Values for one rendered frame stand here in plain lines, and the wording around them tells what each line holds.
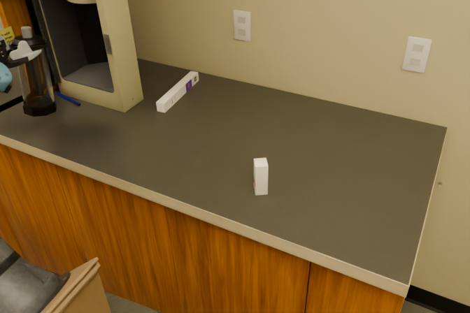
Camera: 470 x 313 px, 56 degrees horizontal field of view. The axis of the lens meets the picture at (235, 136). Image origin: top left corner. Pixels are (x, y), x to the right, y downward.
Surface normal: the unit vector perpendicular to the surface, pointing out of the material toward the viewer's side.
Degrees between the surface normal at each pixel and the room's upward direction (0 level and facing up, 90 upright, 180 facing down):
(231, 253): 90
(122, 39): 90
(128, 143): 0
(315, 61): 90
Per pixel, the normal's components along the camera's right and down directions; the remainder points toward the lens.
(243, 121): -0.03, -0.82
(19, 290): 0.37, -0.58
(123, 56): 0.88, 0.25
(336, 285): -0.47, 0.51
